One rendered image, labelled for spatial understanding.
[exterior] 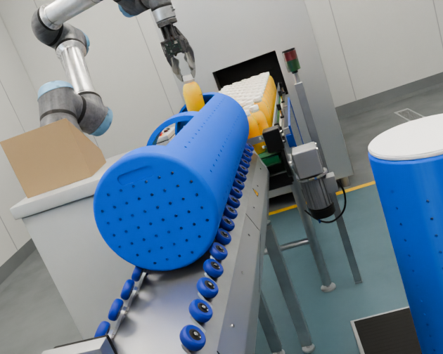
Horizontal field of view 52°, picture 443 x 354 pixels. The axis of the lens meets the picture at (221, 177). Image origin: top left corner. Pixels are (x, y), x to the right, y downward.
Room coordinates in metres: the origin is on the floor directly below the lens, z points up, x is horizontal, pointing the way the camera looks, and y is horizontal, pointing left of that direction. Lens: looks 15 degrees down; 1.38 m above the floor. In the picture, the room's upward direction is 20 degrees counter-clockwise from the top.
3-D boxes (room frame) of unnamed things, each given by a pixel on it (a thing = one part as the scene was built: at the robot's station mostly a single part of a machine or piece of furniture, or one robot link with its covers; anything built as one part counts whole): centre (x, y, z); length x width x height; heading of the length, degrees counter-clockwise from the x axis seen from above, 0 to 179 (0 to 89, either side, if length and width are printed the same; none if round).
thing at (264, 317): (1.80, 0.04, 0.31); 0.06 x 0.06 x 0.63; 76
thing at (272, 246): (1.77, -0.10, 0.31); 0.06 x 0.06 x 0.63; 76
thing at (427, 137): (1.01, -0.49, 1.03); 0.28 x 0.28 x 0.01
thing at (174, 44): (1.68, -0.01, 1.46); 0.09 x 0.08 x 0.12; 166
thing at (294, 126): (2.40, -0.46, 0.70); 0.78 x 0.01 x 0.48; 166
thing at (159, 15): (1.69, -0.01, 1.54); 0.08 x 0.08 x 0.05
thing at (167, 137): (2.12, 0.18, 1.05); 0.20 x 0.10 x 0.10; 166
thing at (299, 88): (2.14, -0.49, 0.55); 0.04 x 0.04 x 1.10; 76
